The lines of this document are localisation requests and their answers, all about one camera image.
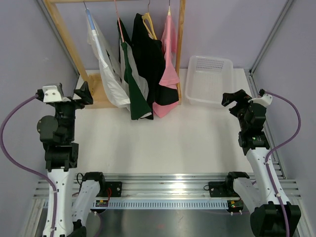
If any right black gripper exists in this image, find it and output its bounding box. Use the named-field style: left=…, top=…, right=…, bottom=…
left=222, top=90, right=254, bottom=131

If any white t shirt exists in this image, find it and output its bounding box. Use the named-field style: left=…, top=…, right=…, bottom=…
left=86, top=14, right=150, bottom=112

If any dark green t shirt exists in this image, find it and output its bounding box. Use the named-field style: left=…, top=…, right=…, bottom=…
left=117, top=21, right=153, bottom=120

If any pink t shirt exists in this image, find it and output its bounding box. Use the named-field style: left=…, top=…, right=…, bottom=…
left=153, top=14, right=180, bottom=118

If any black t shirt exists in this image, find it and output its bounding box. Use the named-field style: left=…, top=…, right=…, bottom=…
left=131, top=13, right=179, bottom=109

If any cream hanger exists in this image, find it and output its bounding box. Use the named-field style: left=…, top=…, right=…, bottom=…
left=167, top=0, right=171, bottom=16

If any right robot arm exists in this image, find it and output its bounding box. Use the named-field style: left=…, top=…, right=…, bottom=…
left=204, top=89, right=301, bottom=237

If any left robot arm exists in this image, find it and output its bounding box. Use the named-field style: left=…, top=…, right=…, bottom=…
left=36, top=81, right=107, bottom=237

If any blue white hanger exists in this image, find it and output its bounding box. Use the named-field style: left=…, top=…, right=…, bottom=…
left=83, top=1, right=106, bottom=65

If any pink hanger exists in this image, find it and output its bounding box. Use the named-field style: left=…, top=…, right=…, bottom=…
left=114, top=0, right=125, bottom=43

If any yellow hanger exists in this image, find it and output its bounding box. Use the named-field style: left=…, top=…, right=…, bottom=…
left=142, top=0, right=157, bottom=40

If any wooden clothes rack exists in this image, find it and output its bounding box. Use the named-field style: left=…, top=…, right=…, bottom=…
left=43, top=0, right=186, bottom=109

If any white plastic basket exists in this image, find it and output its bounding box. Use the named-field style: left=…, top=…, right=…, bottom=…
left=185, top=56, right=235, bottom=109

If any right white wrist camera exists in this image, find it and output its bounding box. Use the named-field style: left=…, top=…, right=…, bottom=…
left=248, top=89, right=273, bottom=107

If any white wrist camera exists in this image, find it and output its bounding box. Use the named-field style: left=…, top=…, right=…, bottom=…
left=248, top=89, right=273, bottom=107
left=42, top=83, right=70, bottom=104

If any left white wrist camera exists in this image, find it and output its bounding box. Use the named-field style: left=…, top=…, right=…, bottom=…
left=42, top=83, right=70, bottom=104

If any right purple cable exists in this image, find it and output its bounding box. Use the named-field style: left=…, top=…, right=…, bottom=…
left=265, top=91, right=302, bottom=237

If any left aluminium frame post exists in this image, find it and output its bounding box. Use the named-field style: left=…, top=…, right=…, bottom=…
left=36, top=0, right=80, bottom=77

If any aluminium frame post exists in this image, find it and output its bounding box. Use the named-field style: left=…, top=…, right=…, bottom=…
left=36, top=0, right=80, bottom=77
left=248, top=0, right=296, bottom=76

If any right aluminium frame post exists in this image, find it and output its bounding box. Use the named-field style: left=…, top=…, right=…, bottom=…
left=248, top=0, right=296, bottom=76

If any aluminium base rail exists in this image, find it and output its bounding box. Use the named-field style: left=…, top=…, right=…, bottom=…
left=33, top=171, right=301, bottom=199

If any white slotted cable duct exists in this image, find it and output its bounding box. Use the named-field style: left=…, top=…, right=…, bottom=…
left=43, top=199, right=229, bottom=210

